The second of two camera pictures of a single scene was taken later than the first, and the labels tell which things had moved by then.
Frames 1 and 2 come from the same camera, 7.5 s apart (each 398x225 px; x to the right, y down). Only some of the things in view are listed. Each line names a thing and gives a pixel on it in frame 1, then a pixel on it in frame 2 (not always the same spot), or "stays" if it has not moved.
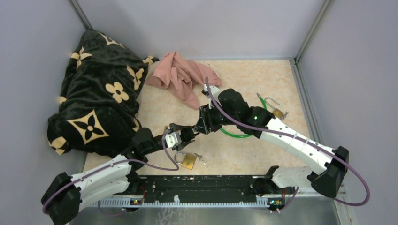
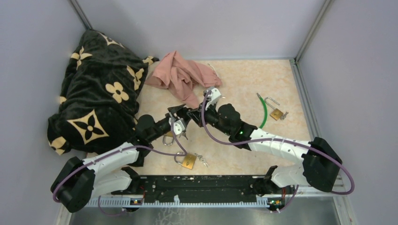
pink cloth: [184, 78] stays
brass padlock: [187, 161] stays
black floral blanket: [104, 84] stays
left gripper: [175, 127] → [173, 109]
